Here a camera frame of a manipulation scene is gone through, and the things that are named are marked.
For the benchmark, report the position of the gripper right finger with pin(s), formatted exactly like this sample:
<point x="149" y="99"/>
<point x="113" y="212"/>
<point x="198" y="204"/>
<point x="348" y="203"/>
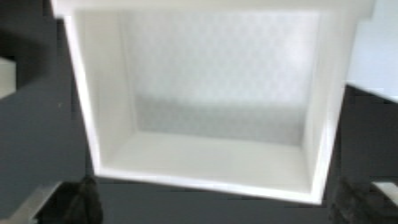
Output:
<point x="365" y="204"/>

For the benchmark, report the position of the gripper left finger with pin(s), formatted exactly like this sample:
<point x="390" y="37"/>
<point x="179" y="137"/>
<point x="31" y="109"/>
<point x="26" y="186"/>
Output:
<point x="74" y="206"/>

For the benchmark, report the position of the large white drawer housing box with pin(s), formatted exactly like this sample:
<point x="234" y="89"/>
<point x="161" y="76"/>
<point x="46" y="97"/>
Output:
<point x="211" y="80"/>

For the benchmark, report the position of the white front rail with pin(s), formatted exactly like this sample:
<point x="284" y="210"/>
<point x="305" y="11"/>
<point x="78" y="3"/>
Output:
<point x="374" y="68"/>

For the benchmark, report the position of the white left rail piece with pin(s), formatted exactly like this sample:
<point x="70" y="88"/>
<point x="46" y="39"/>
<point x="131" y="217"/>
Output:
<point x="8" y="77"/>

